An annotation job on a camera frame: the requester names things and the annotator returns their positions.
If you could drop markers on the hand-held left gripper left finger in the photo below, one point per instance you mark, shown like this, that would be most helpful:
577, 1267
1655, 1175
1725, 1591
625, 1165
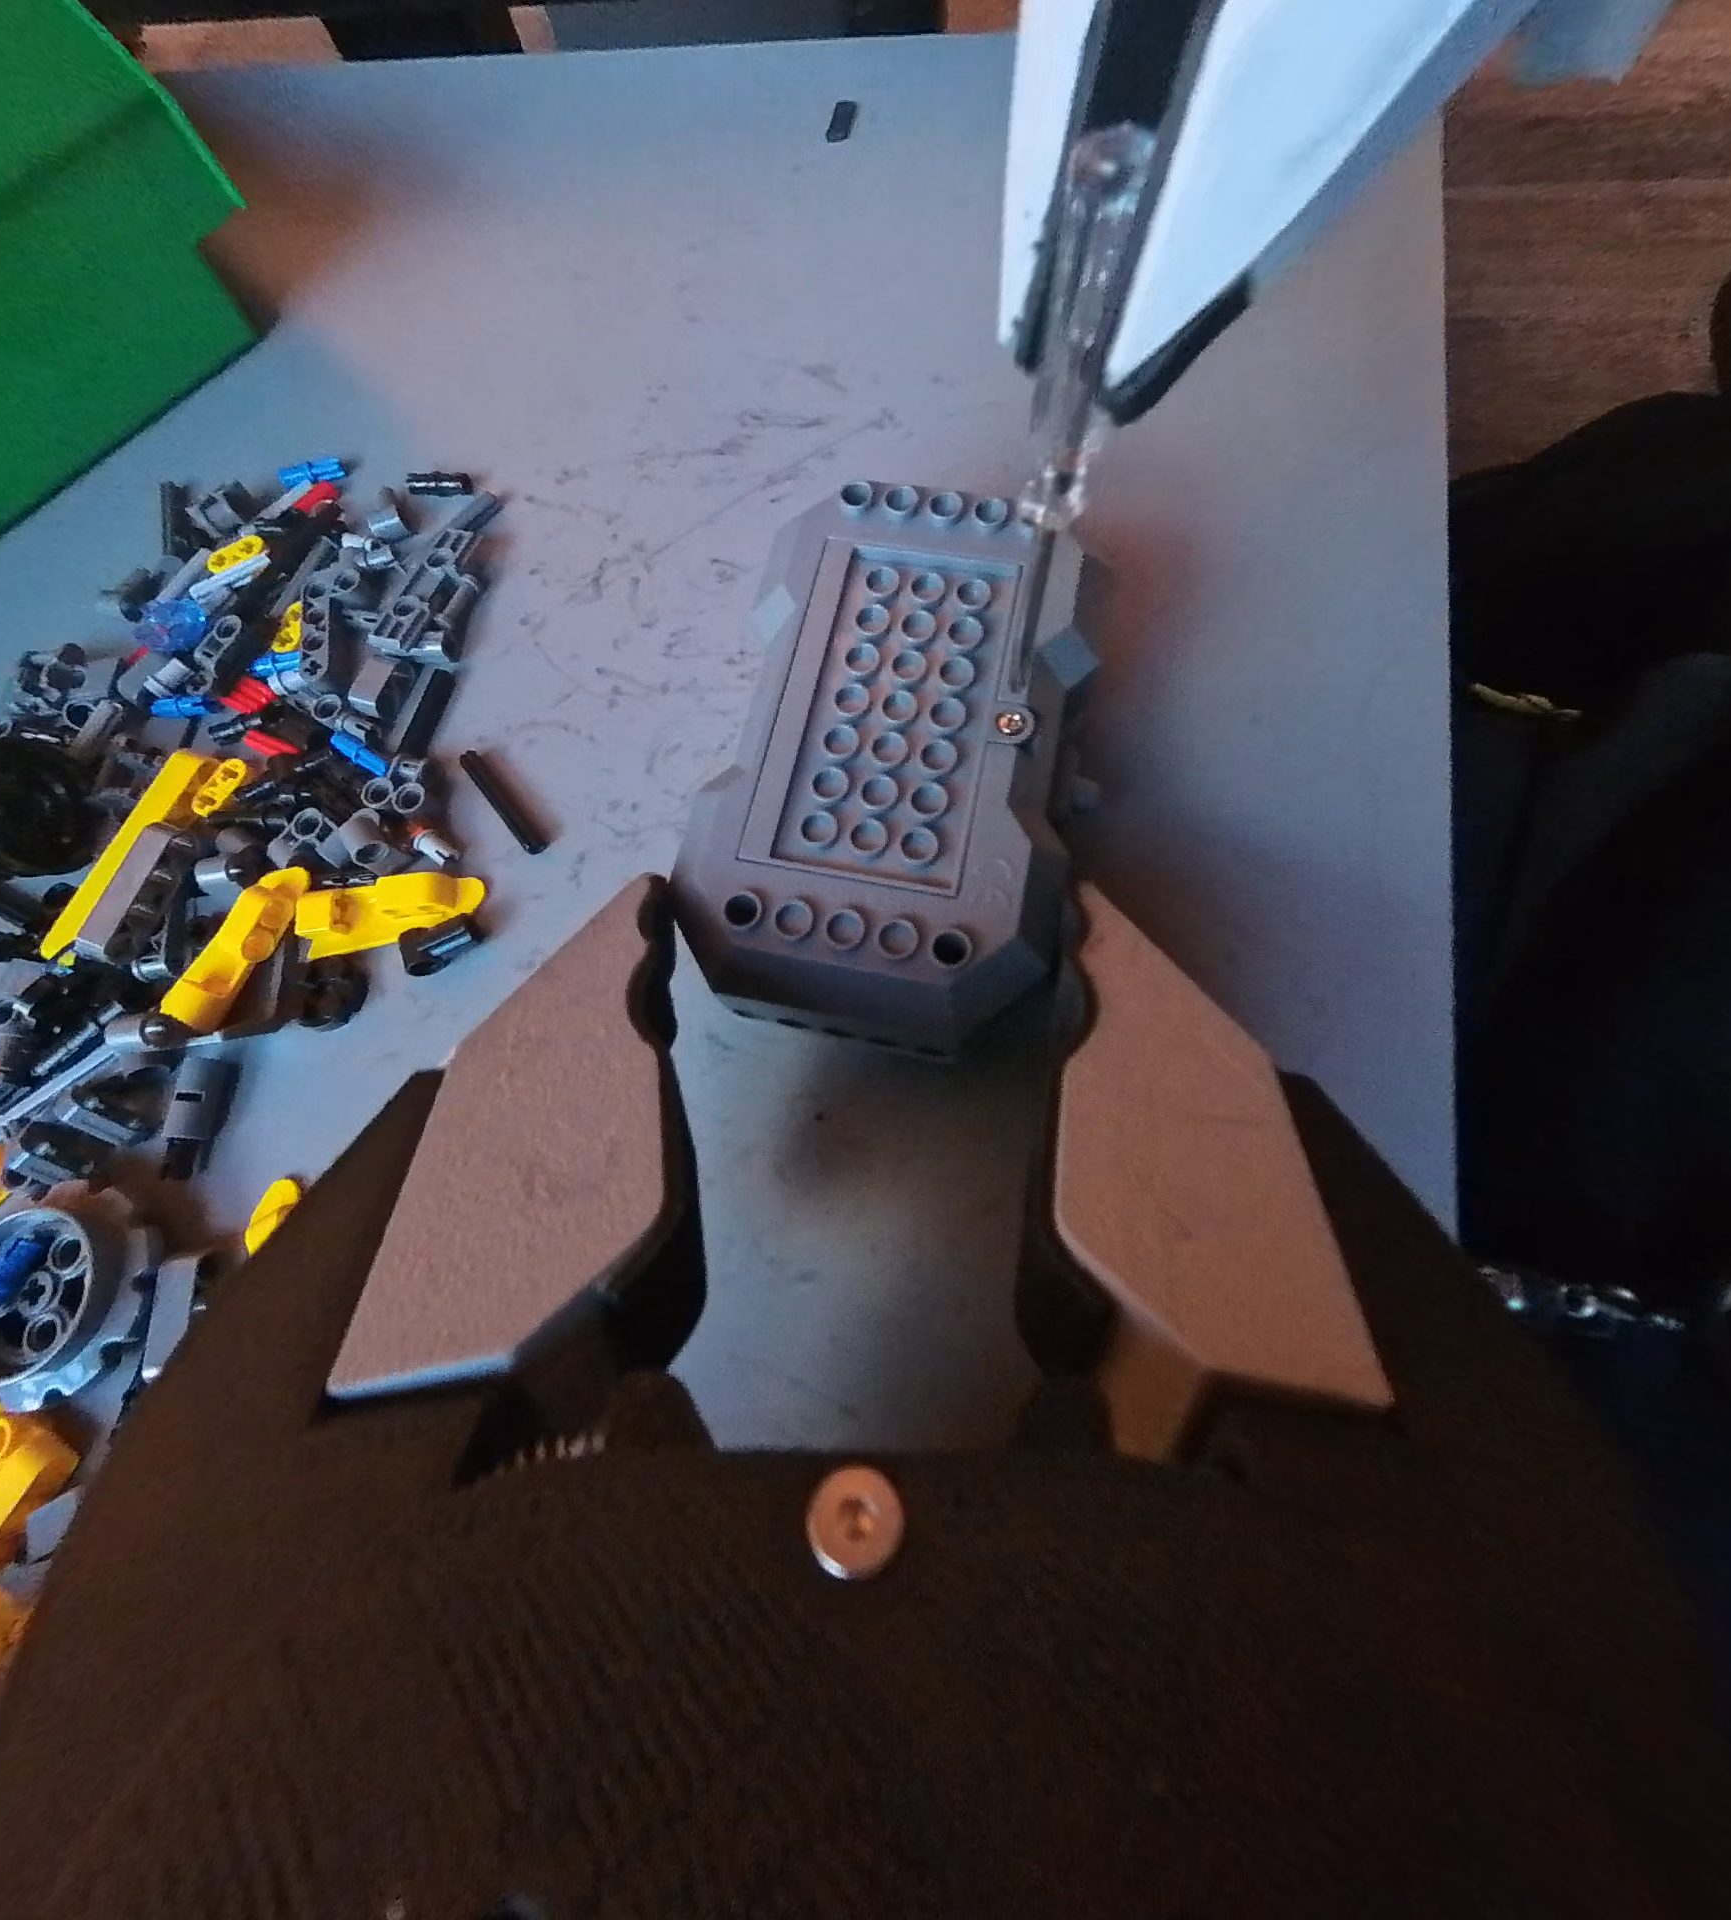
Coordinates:
535, 1154

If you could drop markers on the small black pin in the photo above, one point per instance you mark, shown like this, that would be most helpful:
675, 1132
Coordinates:
841, 121

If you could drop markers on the green plastic bin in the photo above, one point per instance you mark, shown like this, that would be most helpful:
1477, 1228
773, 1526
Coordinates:
40, 300

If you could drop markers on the black cloth with zip pull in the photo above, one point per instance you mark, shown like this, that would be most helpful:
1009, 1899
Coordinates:
1629, 825

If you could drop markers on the short yellow curved piece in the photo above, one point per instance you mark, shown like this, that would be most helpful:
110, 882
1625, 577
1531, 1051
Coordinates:
271, 1213

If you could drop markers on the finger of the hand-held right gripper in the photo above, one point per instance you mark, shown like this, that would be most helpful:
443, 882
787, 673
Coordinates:
1299, 121
1033, 151

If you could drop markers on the black axle rod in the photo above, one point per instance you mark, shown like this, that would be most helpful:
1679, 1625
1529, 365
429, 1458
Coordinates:
503, 802

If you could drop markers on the grey sprocket wheel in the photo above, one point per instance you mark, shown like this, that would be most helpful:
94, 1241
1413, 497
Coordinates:
18, 1304

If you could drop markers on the grey studded battery box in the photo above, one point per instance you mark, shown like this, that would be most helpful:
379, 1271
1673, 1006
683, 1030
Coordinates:
879, 750

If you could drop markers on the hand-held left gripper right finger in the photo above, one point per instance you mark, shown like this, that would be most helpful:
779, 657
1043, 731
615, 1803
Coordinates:
1179, 1185

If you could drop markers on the pile of small brick pieces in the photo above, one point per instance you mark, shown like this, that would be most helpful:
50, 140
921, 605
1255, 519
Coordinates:
250, 674

